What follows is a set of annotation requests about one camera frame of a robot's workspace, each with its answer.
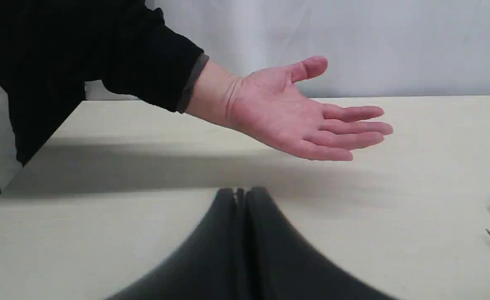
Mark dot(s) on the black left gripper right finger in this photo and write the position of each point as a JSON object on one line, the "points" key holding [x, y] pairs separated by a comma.
{"points": [[283, 265]]}

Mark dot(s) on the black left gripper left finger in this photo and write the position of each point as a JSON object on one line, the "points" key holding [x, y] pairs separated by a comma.
{"points": [[202, 267]]}

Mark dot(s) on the black sleeved forearm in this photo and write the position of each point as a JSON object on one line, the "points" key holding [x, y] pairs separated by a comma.
{"points": [[49, 49]]}

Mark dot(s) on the person's bare hand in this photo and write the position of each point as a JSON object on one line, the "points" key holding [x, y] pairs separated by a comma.
{"points": [[267, 106]]}

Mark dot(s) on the white backdrop curtain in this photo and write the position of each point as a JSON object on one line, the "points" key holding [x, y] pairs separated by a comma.
{"points": [[375, 48]]}

